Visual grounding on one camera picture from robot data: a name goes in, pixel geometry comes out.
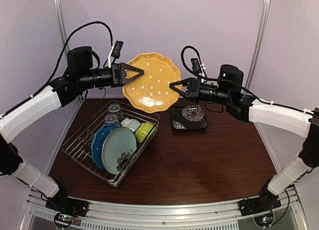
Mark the light teal floral plate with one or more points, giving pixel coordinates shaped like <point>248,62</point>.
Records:
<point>117,149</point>

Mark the aluminium frame post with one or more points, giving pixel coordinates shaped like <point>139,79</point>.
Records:
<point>265,11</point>
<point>60,20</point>

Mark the wire dish rack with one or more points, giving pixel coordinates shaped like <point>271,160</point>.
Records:
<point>78,145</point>

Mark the aluminium front rail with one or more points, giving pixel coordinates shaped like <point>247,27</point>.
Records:
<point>224,215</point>

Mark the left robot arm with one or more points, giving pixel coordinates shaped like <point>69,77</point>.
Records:
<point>79,76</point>

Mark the lime green bowl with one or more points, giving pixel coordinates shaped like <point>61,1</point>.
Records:
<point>143,131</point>

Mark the clear glass cup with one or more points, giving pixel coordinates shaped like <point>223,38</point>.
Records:
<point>111,119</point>
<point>115,109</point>

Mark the pale striped bowl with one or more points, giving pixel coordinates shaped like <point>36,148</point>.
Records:
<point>132,124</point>

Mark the yellow dotted scalloped plate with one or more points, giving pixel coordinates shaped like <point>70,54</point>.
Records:
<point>151,92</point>

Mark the left aluminium frame post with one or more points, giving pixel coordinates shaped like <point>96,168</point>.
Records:
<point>60,20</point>

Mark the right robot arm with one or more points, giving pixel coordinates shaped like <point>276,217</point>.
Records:
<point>245,106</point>

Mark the clear glass cup near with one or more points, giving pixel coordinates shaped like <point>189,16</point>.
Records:
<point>111,119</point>

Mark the black floral square plate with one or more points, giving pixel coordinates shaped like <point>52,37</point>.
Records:
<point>190,117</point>

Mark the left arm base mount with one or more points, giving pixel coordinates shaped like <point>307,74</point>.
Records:
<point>70,206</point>

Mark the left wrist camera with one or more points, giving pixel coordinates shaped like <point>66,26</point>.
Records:
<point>114,53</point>

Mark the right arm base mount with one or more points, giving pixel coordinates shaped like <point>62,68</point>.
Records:
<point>256,205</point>

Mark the right aluminium frame post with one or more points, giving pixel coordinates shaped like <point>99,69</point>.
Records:
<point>265,11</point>

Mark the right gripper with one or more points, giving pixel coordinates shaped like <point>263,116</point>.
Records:
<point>193,87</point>

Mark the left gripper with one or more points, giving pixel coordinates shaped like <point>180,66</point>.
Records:
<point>118,73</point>

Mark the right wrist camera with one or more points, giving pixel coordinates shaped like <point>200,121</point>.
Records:
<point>197,68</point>

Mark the blue dotted scalloped plate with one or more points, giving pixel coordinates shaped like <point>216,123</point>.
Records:
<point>98,141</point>

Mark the clear glass cup far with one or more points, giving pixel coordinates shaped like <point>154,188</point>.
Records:
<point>115,109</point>

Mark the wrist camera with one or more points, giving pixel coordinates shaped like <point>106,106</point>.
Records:
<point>114,53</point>
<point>197,68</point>

